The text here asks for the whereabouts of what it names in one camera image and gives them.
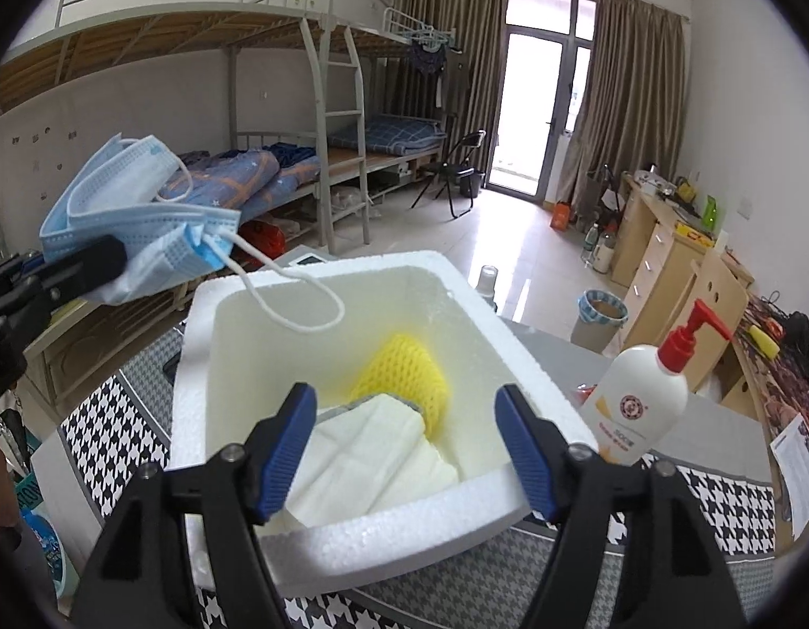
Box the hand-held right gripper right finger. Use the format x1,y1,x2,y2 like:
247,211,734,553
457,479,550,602
494,383,749,629

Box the red plastic bag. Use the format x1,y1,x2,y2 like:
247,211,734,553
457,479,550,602
237,219,287,261

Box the white foam box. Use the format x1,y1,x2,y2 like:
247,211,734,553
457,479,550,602
163,250,600,597

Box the brown curtain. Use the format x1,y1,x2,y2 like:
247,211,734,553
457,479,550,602
555,0,690,211
391,0,510,138

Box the houndstooth tablecloth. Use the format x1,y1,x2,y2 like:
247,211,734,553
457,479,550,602
62,328,799,629

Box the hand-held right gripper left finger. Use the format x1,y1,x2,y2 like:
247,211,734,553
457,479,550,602
70,382,319,629

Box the black folding chair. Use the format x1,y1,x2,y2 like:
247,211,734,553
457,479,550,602
411,129,488,219

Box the trash bin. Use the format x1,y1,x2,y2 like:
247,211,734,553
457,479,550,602
570,289,629,353

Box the hanging dark blue garment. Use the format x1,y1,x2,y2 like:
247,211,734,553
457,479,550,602
407,39,448,77

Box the metal bunk bed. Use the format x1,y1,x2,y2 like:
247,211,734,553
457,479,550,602
0,0,372,407
256,0,459,207

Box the hanging dark grey garment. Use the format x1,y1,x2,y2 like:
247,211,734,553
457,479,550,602
437,46,468,114

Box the white cloth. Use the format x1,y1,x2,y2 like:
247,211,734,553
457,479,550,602
273,393,459,528

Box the white lotion pump bottle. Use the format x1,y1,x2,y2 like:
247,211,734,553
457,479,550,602
578,299,734,466

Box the blue plaid bedding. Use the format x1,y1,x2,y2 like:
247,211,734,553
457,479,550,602
329,114,448,156

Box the wooden desk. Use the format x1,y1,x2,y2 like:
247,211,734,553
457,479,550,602
610,173,809,538

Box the blue face mask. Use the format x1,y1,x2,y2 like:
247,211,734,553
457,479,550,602
39,134,345,334

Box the glass balcony door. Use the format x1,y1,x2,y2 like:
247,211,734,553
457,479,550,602
486,0,598,198

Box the blue printed bag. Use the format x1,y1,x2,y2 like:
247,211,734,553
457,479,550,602
17,472,79,599

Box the printed paper sheets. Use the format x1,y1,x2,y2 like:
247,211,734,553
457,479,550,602
771,413,809,538

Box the yellow item on desk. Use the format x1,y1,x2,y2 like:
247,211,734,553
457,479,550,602
748,324,780,359

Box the white bed ladder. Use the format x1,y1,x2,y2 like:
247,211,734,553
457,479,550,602
299,16,372,253

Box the grey table cover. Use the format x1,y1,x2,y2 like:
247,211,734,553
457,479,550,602
30,321,779,629

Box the blue orange quilt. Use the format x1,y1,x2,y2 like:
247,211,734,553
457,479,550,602
175,144,320,224

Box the white floor scale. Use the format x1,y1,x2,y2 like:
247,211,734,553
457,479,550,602
283,245,343,269

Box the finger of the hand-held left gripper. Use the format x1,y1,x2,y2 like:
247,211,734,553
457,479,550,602
24,236,128,308

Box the yellow foam net sleeve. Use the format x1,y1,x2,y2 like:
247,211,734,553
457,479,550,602
350,333,452,440

